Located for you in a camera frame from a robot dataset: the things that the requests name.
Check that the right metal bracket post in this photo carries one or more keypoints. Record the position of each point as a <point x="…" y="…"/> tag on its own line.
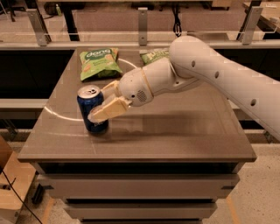
<point x="251" y="24"/>

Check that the left metal bracket post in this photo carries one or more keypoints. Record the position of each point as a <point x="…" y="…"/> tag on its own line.
<point x="38" y="27"/>

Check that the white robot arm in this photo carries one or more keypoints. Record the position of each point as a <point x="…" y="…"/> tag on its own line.
<point x="190" y="62"/>

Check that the cardboard box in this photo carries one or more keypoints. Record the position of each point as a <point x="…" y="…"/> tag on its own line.
<point x="15" y="181"/>

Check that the blue pepsi can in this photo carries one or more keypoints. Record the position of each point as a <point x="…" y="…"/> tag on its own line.
<point x="88" y="97"/>

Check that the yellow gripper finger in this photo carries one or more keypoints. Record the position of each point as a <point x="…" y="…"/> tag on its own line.
<point x="110" y="108"/>
<point x="112" y="89"/>

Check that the middle metal bracket post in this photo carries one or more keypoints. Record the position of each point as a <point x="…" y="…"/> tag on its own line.
<point x="142" y="26"/>

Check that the green chip bag right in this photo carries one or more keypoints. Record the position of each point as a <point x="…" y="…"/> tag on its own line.
<point x="149" y="56"/>

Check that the metal bracket post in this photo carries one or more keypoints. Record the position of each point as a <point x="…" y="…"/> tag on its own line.
<point x="38" y="27"/>
<point x="142" y="26"/>
<point x="251" y="24"/>

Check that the grey drawer cabinet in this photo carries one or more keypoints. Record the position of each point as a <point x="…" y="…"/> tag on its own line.
<point x="146" y="191"/>

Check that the green chip bag left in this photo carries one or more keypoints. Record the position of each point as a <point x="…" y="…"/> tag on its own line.
<point x="99" y="63"/>

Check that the green chip bag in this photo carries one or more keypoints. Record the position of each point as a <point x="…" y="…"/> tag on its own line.
<point x="149" y="56"/>
<point x="99" y="63"/>

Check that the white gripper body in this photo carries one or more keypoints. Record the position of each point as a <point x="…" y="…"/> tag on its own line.
<point x="133" y="86"/>

